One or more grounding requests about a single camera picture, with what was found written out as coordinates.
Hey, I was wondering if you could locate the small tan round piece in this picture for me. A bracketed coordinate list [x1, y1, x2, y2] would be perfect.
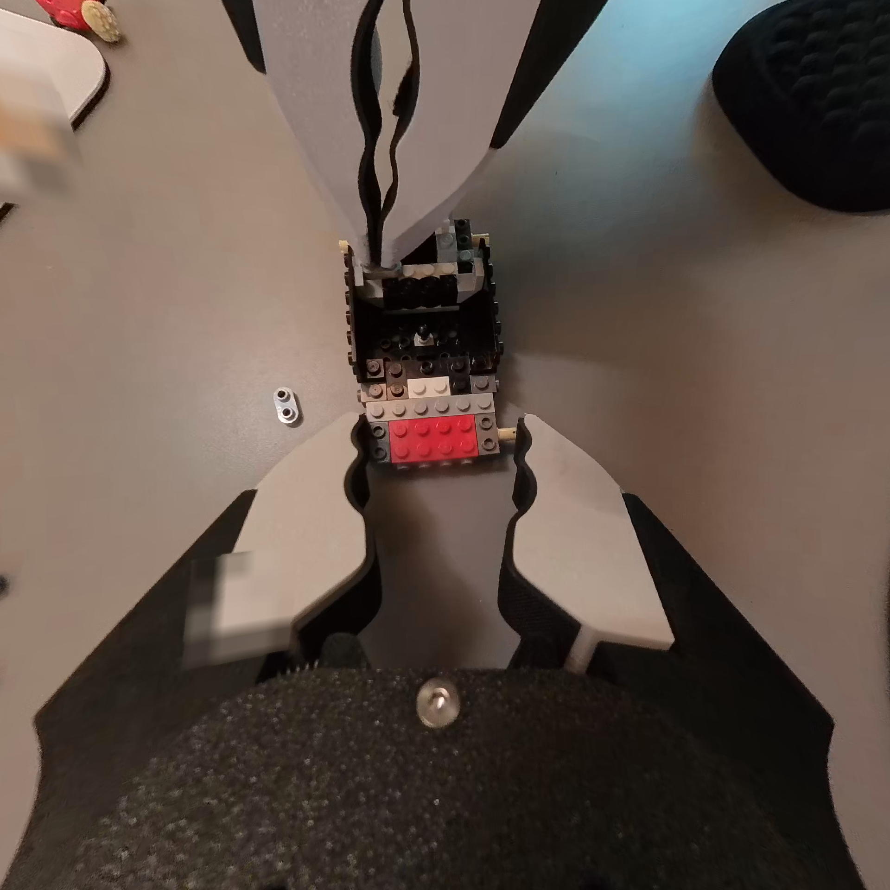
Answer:
[78, 0, 124, 45]

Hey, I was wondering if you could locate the book stand with white base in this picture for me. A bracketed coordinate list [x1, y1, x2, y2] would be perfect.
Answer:
[0, 10, 110, 131]

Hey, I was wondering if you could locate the small red studded piece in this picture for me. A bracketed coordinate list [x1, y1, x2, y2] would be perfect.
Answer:
[35, 0, 93, 33]

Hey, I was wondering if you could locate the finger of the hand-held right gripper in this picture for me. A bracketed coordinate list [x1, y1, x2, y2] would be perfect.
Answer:
[256, 0, 390, 265]
[381, 0, 545, 257]

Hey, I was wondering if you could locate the person's right forearm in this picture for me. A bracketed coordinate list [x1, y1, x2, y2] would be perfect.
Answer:
[712, 0, 890, 214]

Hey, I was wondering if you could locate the toy brick car model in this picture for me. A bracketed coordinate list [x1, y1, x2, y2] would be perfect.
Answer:
[338, 217, 520, 475]

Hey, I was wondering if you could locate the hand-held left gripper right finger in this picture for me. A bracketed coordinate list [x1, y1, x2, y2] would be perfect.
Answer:
[497, 412, 675, 672]

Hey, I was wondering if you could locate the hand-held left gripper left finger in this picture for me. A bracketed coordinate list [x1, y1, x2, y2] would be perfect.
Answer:
[236, 412, 383, 634]

